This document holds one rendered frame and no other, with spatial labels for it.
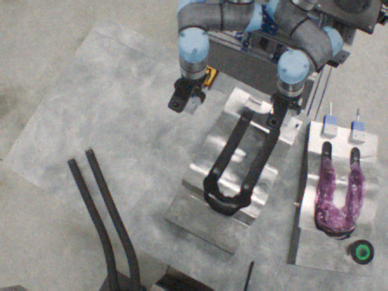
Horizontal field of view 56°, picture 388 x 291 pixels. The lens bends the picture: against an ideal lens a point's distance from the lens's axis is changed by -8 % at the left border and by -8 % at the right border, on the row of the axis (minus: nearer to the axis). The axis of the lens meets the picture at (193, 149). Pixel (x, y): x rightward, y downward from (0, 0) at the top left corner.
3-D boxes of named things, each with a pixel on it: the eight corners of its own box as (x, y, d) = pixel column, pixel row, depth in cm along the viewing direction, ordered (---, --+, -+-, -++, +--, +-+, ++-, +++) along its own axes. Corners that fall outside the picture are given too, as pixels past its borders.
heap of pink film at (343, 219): (317, 153, 130) (324, 147, 123) (364, 163, 130) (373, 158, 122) (307, 229, 124) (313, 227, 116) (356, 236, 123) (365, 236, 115)
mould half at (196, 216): (232, 96, 142) (236, 81, 129) (295, 130, 139) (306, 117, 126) (164, 218, 130) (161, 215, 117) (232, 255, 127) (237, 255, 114)
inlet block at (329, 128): (322, 103, 138) (326, 98, 133) (334, 106, 138) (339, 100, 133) (319, 137, 135) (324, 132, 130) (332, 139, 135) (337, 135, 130)
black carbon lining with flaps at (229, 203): (242, 111, 133) (246, 100, 124) (283, 132, 131) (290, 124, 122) (193, 201, 125) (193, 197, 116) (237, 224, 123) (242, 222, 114)
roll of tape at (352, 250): (345, 241, 118) (349, 241, 114) (367, 238, 118) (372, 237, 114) (348, 266, 116) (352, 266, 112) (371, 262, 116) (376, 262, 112)
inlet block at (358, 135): (349, 110, 138) (355, 104, 133) (361, 113, 138) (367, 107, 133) (346, 143, 135) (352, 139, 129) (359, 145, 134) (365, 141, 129)
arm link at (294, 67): (318, 62, 90) (293, 83, 90) (313, 79, 101) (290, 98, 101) (296, 40, 92) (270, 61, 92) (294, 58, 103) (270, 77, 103)
